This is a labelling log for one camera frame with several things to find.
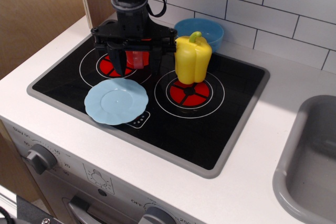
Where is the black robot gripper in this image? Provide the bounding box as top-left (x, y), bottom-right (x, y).
top-left (91, 8), bottom-right (177, 76)

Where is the orange plastic cup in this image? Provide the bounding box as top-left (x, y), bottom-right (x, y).
top-left (125, 51), bottom-right (149, 69)

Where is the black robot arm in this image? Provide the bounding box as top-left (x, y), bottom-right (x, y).
top-left (91, 0), bottom-right (177, 76)

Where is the light blue scalloped plate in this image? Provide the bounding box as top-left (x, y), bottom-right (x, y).
top-left (84, 78), bottom-right (149, 125)

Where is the yellow toy bell pepper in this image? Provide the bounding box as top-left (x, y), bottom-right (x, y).
top-left (174, 31), bottom-right (212, 84)

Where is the blue plastic bowl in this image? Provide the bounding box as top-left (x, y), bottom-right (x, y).
top-left (174, 18), bottom-right (224, 52)

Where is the black toy stovetop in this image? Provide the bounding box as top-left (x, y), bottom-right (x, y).
top-left (27, 36), bottom-right (270, 178)

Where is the wooden side panel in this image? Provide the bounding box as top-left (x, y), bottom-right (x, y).
top-left (1, 0), bottom-right (114, 77)

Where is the grey left oven knob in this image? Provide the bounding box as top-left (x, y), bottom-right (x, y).
top-left (26, 144), bottom-right (57, 175)

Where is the grey oven knob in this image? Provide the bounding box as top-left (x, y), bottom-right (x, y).
top-left (26, 144), bottom-right (57, 175)
top-left (139, 207), bottom-right (176, 224)

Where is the grey right oven knob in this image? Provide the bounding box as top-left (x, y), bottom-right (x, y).
top-left (139, 207), bottom-right (176, 224)

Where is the grey toy sink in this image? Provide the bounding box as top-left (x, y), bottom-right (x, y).
top-left (272, 95), bottom-right (335, 223)

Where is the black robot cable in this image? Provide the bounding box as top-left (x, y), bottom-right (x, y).
top-left (147, 0), bottom-right (167, 17)

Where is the grey oven door handle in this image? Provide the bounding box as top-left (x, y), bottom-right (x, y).
top-left (68, 196), bottom-right (103, 224)

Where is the black device with cable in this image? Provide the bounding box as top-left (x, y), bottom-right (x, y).
top-left (1, 195), bottom-right (61, 224)

